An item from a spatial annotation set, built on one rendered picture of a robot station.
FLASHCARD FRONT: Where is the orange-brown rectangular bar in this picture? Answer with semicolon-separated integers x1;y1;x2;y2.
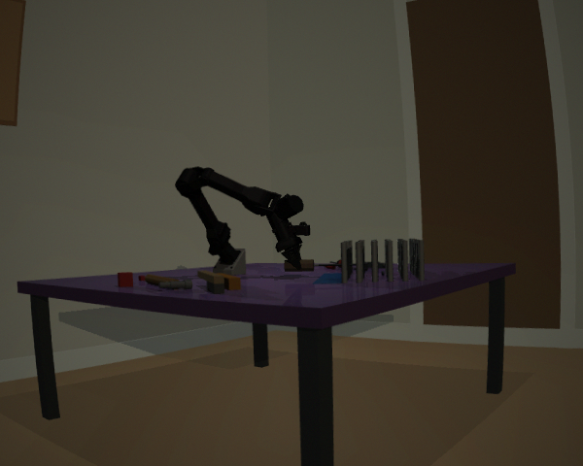
217;274;240;290

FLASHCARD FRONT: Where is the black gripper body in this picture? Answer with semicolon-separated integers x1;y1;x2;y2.
272;220;303;252

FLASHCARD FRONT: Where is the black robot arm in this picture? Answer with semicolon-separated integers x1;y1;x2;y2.
175;166;310;265

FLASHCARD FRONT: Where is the blue flat strip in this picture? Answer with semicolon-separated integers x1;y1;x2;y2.
312;273;342;284

